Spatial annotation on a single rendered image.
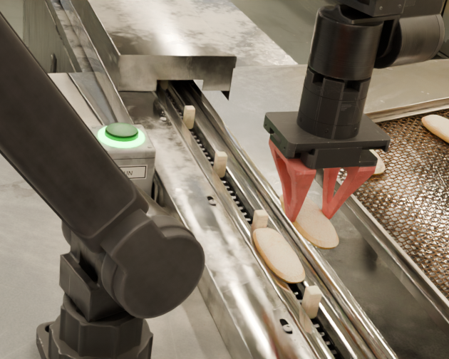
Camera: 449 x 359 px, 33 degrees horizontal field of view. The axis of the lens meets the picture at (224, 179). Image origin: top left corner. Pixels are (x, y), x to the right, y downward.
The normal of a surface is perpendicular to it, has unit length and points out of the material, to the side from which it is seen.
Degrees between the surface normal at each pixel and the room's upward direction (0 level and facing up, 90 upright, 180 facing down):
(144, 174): 90
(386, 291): 0
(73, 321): 90
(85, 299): 90
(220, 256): 0
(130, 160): 90
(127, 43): 0
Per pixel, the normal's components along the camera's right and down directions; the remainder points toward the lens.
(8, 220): 0.14, -0.87
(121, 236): -0.44, -0.52
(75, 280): -0.80, 0.19
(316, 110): -0.57, 0.33
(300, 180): 0.26, 0.77
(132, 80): 0.32, 0.50
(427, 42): 0.59, 0.38
